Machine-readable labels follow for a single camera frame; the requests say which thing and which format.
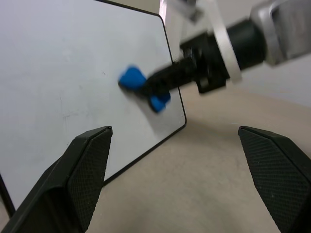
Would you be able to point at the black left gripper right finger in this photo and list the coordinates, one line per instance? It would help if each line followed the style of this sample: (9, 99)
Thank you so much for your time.
(279, 174)

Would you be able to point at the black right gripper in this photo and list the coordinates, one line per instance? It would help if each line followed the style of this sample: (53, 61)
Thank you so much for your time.
(206, 65)

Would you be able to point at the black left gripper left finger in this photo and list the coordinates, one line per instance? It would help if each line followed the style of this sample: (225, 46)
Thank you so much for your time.
(60, 184)

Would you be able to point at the blue whiteboard eraser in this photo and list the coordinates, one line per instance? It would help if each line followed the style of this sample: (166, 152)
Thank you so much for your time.
(131, 78)

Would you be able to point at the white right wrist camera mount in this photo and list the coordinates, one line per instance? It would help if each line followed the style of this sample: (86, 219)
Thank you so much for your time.
(226, 43)

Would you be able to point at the whiteboard with black frame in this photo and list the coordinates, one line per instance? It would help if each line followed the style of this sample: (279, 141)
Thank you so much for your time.
(60, 72)

